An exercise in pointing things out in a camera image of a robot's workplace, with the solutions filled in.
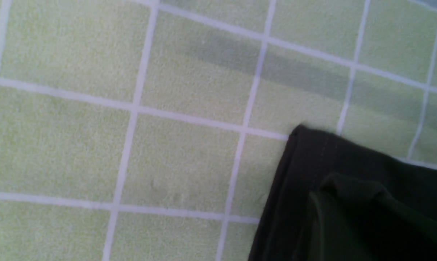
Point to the dark gray long-sleeve top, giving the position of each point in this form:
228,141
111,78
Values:
334,200

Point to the green checkered table mat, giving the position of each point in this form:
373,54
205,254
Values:
150,130

